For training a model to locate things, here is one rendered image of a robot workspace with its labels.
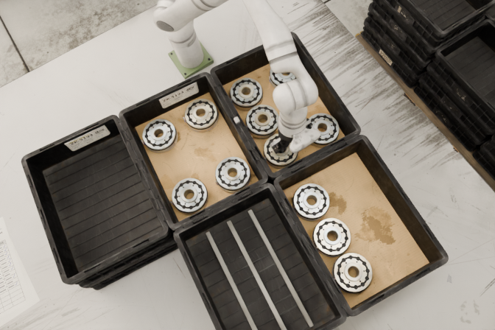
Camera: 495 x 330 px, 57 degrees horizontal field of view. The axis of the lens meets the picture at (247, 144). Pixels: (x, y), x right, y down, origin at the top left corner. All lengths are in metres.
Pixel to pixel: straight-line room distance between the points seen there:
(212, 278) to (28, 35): 2.04
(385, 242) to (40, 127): 1.20
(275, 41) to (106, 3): 1.96
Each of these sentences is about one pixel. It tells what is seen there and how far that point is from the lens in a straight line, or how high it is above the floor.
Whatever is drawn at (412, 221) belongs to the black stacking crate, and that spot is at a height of 0.89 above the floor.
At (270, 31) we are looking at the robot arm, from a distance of 1.05.
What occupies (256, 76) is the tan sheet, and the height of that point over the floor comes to 0.83.
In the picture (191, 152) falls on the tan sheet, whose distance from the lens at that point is 1.39.
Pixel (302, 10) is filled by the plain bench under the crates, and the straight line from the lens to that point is 1.81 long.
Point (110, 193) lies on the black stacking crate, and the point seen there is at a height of 0.83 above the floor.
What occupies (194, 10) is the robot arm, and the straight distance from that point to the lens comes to 1.28.
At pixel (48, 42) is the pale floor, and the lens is 2.87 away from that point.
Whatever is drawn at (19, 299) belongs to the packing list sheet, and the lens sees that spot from 1.60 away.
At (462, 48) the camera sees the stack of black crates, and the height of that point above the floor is 0.38.
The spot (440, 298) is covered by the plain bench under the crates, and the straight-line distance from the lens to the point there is 1.50.
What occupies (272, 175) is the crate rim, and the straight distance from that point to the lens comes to 1.24.
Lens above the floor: 2.11
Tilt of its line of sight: 68 degrees down
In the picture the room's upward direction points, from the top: 6 degrees counter-clockwise
